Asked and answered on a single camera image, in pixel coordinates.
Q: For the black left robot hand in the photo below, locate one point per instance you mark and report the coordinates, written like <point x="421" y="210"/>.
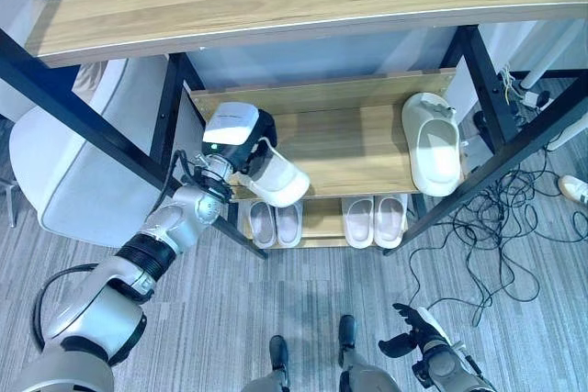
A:
<point x="229" y="123"/>

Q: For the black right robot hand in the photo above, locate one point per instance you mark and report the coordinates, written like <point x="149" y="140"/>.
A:
<point x="420" y="325"/>

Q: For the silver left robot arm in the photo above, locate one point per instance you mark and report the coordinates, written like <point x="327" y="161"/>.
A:
<point x="105" y="300"/>

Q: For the robot right leg and foot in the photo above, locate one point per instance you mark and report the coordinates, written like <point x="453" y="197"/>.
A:
<point x="353" y="364"/>

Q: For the light grey chair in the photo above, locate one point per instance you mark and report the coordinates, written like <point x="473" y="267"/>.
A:
<point x="92" y="167"/>

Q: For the person's foot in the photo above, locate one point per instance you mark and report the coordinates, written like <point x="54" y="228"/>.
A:
<point x="574" y="187"/>

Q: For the white table base bar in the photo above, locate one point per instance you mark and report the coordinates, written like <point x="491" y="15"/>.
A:
<point x="569" y="134"/>

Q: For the white power strip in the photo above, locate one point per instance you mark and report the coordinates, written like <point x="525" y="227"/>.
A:
<point x="528" y="97"/>

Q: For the white table leg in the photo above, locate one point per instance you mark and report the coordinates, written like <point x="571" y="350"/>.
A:
<point x="544" y="52"/>

